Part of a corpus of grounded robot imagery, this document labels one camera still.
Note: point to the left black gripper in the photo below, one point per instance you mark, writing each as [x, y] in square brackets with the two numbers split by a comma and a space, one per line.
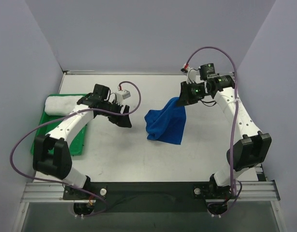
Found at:
[118, 113]

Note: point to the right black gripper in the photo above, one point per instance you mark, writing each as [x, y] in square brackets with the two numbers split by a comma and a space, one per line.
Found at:
[189, 92]

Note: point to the blue towel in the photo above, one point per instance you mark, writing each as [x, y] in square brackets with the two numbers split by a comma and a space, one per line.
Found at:
[166, 125]

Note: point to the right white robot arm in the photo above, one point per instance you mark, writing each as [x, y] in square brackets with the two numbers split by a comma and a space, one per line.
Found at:
[248, 144]

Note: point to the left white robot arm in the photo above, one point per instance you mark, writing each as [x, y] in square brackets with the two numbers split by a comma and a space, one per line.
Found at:
[52, 154]

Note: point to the rolled white towel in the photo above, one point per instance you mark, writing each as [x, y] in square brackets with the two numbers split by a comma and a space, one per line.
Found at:
[60, 105]

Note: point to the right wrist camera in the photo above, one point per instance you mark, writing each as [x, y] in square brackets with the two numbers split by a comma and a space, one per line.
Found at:
[190, 73]

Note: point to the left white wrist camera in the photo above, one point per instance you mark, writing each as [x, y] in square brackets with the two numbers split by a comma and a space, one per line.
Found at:
[121, 95]

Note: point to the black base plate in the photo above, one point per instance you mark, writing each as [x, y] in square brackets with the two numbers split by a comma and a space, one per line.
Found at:
[149, 197]

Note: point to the aluminium right rail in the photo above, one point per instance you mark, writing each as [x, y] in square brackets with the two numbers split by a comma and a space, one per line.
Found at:
[261, 176]

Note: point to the aluminium rail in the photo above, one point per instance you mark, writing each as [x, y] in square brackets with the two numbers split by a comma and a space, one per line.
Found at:
[43, 192]
[261, 176]

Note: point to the aluminium front rail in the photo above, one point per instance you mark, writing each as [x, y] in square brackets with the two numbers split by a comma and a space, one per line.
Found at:
[43, 192]

